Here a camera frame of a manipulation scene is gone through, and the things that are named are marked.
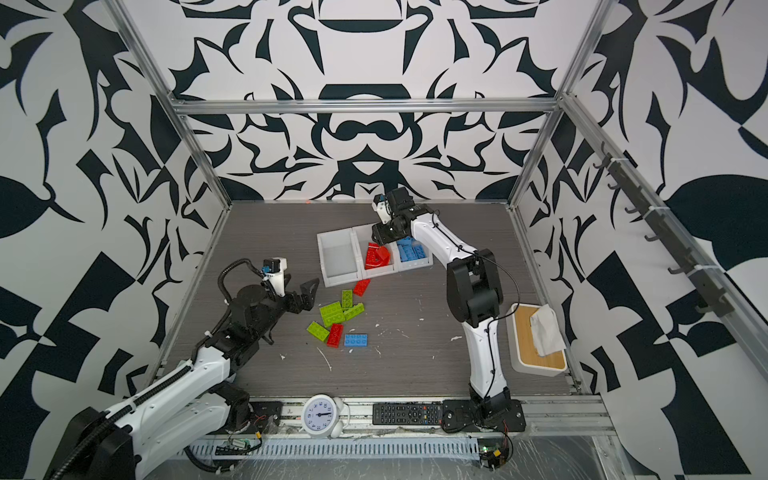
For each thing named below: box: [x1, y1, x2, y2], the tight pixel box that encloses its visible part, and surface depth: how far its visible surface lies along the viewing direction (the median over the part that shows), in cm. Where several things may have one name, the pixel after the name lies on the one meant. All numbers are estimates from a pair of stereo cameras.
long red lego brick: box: [354, 278, 371, 297], surface depth 98 cm
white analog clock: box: [301, 394, 344, 438], surface depth 74 cm
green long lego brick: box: [341, 289, 353, 309], surface depth 96 cm
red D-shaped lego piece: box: [364, 242, 391, 270], surface depth 103 cm
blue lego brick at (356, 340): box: [344, 334, 369, 347], surface depth 87 cm
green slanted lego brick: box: [343, 302, 365, 322], surface depth 93 cm
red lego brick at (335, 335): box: [326, 323, 344, 349], surface depth 88 cm
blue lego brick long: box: [412, 244, 427, 259], surface depth 106 cm
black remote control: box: [372, 404, 443, 425], surface depth 76 cm
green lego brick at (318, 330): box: [306, 321, 330, 342], surface depth 89 cm
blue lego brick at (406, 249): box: [396, 236, 419, 262], surface depth 105 cm
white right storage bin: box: [396, 236, 433, 272], surface depth 103 cm
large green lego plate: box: [319, 301, 345, 328], surface depth 93 cm
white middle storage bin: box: [352, 224, 399, 280], surface depth 100 cm
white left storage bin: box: [316, 228, 363, 287], surface depth 103 cm
